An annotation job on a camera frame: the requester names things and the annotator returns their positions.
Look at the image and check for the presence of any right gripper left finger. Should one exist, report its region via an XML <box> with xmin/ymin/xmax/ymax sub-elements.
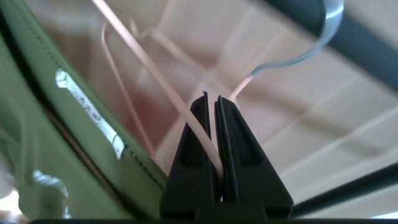
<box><xmin>160</xmin><ymin>91</ymin><xmax>222</xmax><ymax>218</ymax></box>

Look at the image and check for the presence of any green printed T-shirt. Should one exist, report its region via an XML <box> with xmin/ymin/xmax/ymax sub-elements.
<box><xmin>0</xmin><ymin>0</ymin><xmax>169</xmax><ymax>220</ymax></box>

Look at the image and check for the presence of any black clothes rack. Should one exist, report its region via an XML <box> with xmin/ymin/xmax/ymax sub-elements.
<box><xmin>264</xmin><ymin>0</ymin><xmax>398</xmax><ymax>218</ymax></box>

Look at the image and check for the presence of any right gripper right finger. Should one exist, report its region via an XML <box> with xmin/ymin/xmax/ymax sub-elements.
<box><xmin>214</xmin><ymin>95</ymin><xmax>295</xmax><ymax>218</ymax></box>

